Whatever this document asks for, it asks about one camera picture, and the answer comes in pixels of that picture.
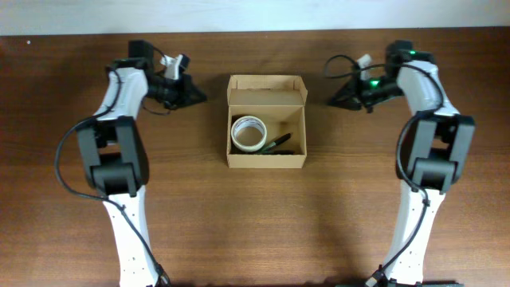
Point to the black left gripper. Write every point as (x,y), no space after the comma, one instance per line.
(184,90)

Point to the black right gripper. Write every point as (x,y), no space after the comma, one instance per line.
(354,92)

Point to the white masking tape roll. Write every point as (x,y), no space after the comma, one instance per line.
(249,134)

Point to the cardboard box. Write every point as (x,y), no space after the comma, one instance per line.
(279,101)

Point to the black pen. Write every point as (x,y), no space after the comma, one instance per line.
(280,140)

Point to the black and white marker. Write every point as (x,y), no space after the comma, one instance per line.
(283,152)

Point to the green tape roll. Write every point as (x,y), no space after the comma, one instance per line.
(265,148)

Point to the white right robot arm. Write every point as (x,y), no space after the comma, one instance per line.
(430,153)

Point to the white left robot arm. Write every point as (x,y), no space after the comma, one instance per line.
(114,158)

